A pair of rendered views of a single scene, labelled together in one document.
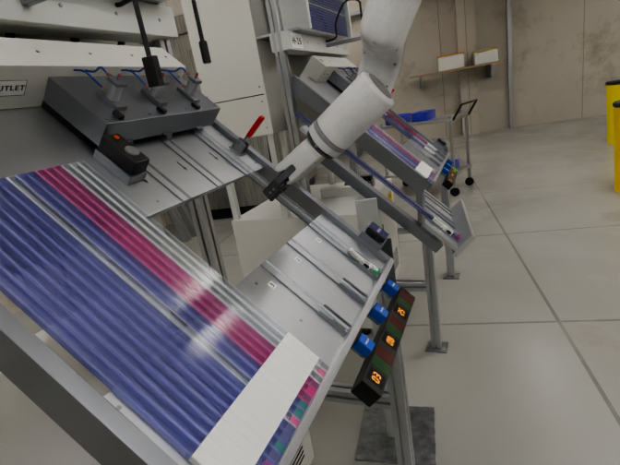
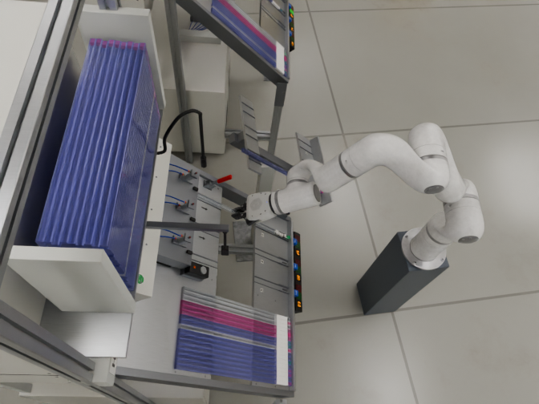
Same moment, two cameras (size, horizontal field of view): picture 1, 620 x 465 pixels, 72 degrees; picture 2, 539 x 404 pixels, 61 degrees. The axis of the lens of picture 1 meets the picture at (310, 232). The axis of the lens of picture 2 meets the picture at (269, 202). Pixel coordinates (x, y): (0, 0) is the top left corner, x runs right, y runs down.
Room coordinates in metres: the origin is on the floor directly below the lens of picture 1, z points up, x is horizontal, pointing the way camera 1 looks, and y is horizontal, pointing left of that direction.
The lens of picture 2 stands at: (0.25, 0.39, 2.44)
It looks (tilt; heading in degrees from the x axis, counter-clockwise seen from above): 61 degrees down; 326
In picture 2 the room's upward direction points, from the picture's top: 10 degrees clockwise
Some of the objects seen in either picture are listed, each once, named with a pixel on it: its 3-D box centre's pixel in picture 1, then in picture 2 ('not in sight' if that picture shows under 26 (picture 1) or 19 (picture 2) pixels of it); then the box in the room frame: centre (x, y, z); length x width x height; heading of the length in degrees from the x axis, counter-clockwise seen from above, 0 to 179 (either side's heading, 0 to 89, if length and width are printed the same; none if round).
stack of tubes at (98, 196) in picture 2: not in sight; (111, 164); (0.89, 0.41, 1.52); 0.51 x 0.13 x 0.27; 155
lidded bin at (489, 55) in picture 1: (484, 56); not in sight; (7.92, -3.58, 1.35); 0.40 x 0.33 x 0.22; 74
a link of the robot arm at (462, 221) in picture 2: not in sight; (455, 224); (0.56, -0.63, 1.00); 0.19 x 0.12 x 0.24; 154
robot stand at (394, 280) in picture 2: not in sight; (395, 276); (0.59, -0.65, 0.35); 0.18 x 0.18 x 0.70; 74
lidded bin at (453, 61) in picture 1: (450, 62); not in sight; (8.08, -3.03, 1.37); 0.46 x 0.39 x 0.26; 74
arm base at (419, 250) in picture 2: not in sight; (431, 240); (0.59, -0.65, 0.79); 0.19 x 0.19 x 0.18
